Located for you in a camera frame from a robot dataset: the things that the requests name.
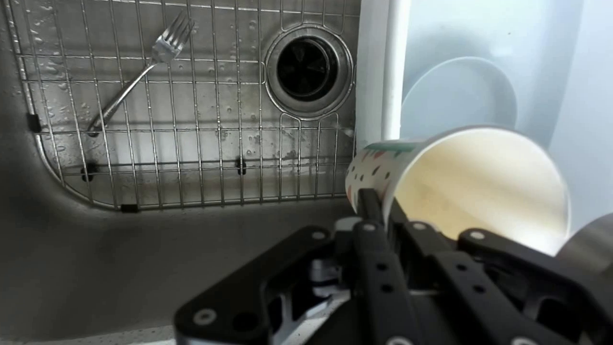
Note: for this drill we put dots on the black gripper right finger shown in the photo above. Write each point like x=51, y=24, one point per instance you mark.
x=509, y=288

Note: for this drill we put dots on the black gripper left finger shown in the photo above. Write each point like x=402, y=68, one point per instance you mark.
x=356, y=294

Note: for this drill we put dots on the pale round dish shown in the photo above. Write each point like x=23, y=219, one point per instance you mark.
x=459, y=97

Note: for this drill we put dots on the speckled paper coffee cup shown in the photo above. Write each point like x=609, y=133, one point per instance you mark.
x=484, y=185

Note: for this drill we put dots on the steel fork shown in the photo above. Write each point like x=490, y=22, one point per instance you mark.
x=126, y=89

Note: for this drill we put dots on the stainless steel sink basin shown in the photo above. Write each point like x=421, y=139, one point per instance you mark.
x=95, y=269

